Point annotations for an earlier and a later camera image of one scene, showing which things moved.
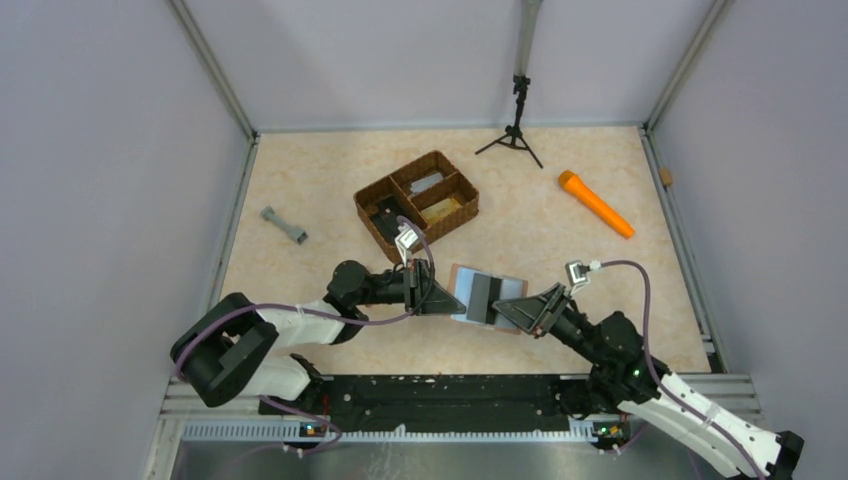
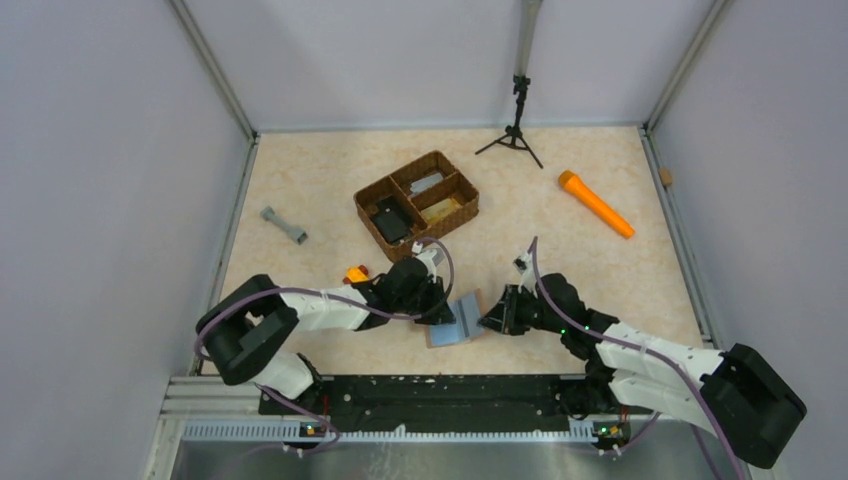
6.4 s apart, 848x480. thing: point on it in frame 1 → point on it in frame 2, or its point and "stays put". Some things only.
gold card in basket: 440,210 stays put
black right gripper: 552,310 stays put
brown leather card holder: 477,289 → 467,311
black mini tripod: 514,137 stays put
